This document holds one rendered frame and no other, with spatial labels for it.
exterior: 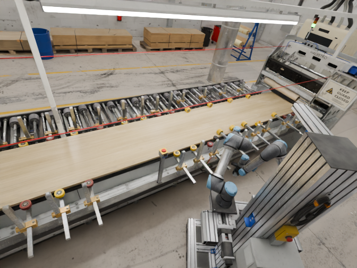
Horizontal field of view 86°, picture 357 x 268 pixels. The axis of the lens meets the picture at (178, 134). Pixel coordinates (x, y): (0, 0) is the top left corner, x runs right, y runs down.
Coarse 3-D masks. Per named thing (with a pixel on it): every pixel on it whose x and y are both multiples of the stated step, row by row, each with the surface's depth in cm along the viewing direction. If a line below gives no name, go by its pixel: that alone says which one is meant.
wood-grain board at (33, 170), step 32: (256, 96) 379; (128, 128) 251; (160, 128) 261; (192, 128) 272; (224, 128) 284; (0, 160) 188; (32, 160) 194; (64, 160) 200; (96, 160) 206; (128, 160) 212; (0, 192) 165; (32, 192) 169
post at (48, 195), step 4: (48, 192) 145; (48, 196) 145; (52, 196) 150; (48, 200) 148; (52, 200) 150; (52, 204) 152; (56, 204) 158; (52, 208) 156; (56, 208) 158; (56, 212) 161; (60, 216) 167; (60, 220) 170
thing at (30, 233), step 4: (28, 212) 162; (28, 216) 160; (28, 220) 158; (28, 228) 154; (28, 232) 151; (32, 232) 154; (28, 236) 150; (32, 236) 152; (28, 240) 148; (32, 240) 149; (28, 244) 146; (32, 244) 147; (28, 248) 144; (32, 248) 144; (28, 252) 142; (32, 252) 142; (28, 256) 140; (32, 256) 142
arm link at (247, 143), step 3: (246, 138) 199; (243, 141) 166; (246, 141) 167; (249, 141) 169; (243, 144) 166; (246, 144) 166; (249, 144) 167; (243, 147) 166; (246, 147) 166; (249, 147) 168; (243, 150) 169; (246, 150) 170
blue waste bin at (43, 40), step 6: (36, 30) 536; (42, 30) 540; (48, 30) 532; (36, 36) 504; (42, 36) 511; (48, 36) 527; (36, 42) 513; (42, 42) 519; (48, 42) 532; (42, 48) 528; (48, 48) 539; (42, 54) 537; (48, 54) 546
